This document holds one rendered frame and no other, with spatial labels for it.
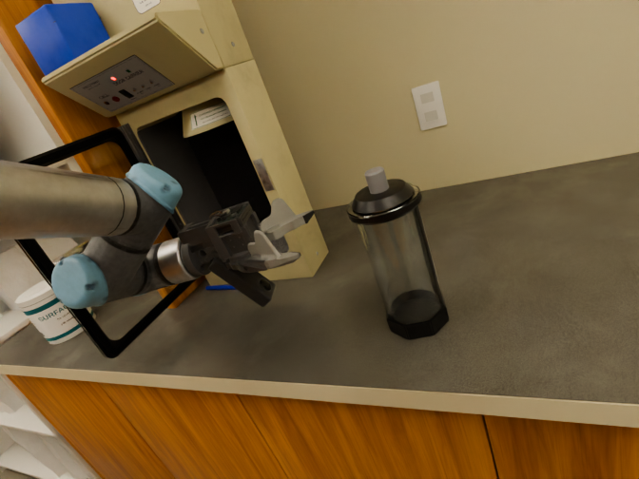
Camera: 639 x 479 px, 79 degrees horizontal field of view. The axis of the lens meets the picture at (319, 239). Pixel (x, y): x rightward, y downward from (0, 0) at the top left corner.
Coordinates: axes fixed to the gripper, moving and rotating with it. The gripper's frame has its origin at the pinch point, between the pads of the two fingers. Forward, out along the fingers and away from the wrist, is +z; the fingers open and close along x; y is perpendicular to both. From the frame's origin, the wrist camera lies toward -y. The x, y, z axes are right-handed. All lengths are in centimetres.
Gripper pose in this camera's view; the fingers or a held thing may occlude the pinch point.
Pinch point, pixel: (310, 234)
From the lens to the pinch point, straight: 60.4
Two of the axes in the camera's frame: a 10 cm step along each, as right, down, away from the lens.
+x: 1.1, -4.6, 8.8
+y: -3.5, -8.5, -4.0
